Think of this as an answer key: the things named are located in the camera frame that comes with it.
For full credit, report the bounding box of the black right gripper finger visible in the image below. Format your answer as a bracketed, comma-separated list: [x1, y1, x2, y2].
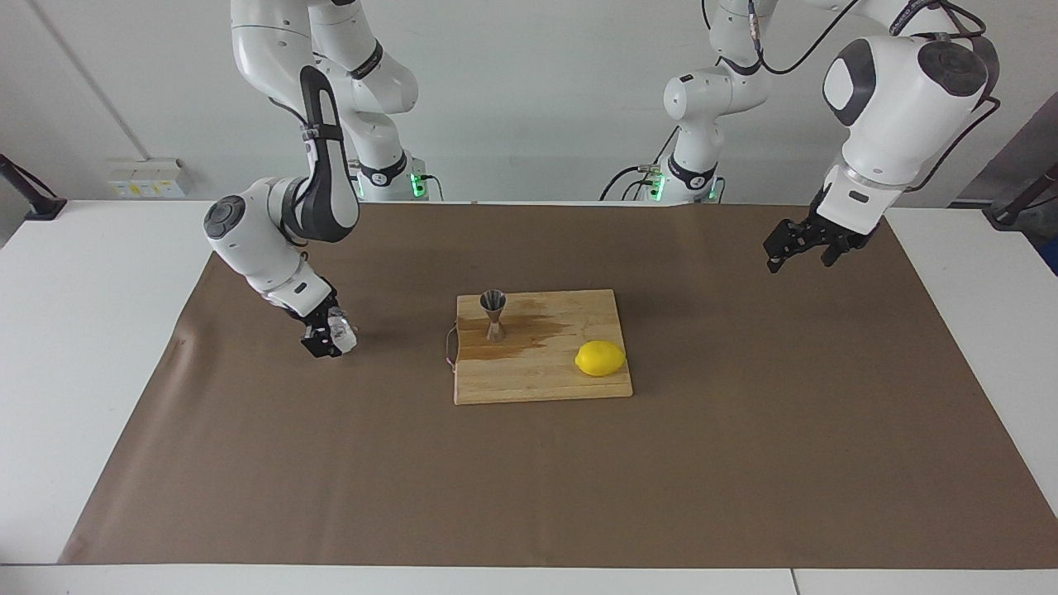
[300, 318, 341, 359]

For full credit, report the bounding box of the steel double jigger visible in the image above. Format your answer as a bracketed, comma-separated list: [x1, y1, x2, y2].
[480, 289, 508, 343]

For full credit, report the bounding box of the black clamp stand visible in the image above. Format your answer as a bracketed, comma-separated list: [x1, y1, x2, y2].
[984, 161, 1058, 231]
[0, 153, 67, 221]

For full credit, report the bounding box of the dark grey background panel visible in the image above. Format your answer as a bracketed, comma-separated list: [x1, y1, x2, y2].
[949, 91, 1058, 207]

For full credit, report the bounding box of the wooden cutting board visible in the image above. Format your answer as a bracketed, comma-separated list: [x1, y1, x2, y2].
[444, 288, 634, 406]

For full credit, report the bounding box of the yellow lemon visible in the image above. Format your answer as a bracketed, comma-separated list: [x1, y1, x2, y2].
[575, 340, 627, 378]

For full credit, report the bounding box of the brown paper table mat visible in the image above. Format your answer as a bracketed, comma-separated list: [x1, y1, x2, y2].
[58, 201, 1058, 571]

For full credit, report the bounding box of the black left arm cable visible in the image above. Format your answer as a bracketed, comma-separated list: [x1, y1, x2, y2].
[748, 0, 1001, 195]

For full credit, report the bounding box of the black base cable bundle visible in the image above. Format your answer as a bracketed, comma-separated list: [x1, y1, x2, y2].
[601, 131, 680, 202]

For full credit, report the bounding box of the white wall socket panel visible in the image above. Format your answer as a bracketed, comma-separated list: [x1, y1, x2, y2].
[107, 159, 187, 199]

